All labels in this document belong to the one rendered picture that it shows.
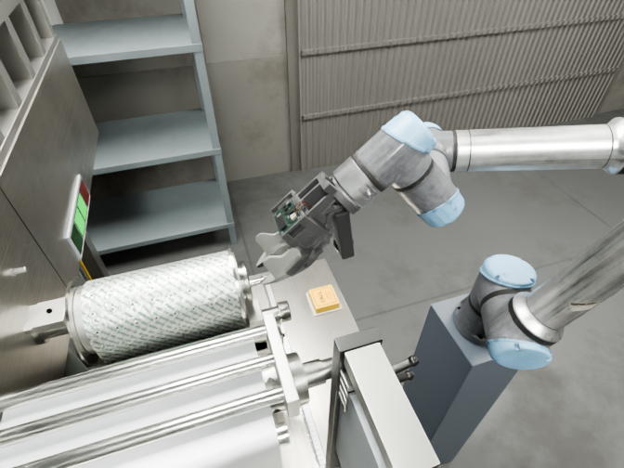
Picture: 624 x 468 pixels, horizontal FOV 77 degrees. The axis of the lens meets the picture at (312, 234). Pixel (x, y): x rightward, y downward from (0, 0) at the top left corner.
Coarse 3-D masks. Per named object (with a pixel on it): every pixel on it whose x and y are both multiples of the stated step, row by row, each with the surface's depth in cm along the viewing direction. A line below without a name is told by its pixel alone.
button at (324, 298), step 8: (320, 288) 113; (328, 288) 113; (312, 296) 110; (320, 296) 110; (328, 296) 110; (336, 296) 110; (312, 304) 111; (320, 304) 108; (328, 304) 108; (336, 304) 109; (320, 312) 109
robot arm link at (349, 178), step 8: (352, 160) 60; (344, 168) 60; (352, 168) 59; (336, 176) 61; (344, 176) 60; (352, 176) 59; (360, 176) 59; (336, 184) 61; (344, 184) 60; (352, 184) 59; (360, 184) 59; (368, 184) 59; (344, 192) 60; (352, 192) 60; (360, 192) 60; (368, 192) 60; (376, 192) 61; (352, 200) 60; (360, 200) 60; (368, 200) 61
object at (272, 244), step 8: (256, 240) 68; (264, 240) 69; (272, 240) 69; (280, 240) 70; (264, 248) 70; (272, 248) 70; (280, 248) 70; (288, 248) 70; (264, 256) 71; (256, 264) 71
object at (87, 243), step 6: (84, 240) 146; (90, 240) 152; (84, 246) 147; (90, 246) 150; (84, 252) 149; (90, 252) 150; (96, 252) 155; (84, 258) 151; (90, 258) 152; (96, 258) 154; (84, 264) 153; (90, 264) 153; (96, 264) 154; (102, 264) 160; (90, 270) 155; (96, 270) 156; (102, 270) 158; (90, 276) 157; (96, 276) 158; (102, 276) 159; (108, 276) 164
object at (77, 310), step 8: (232, 256) 69; (80, 288) 64; (240, 288) 66; (80, 296) 63; (80, 304) 62; (80, 312) 61; (80, 320) 61; (80, 328) 61; (80, 336) 61; (88, 344) 62; (96, 352) 65
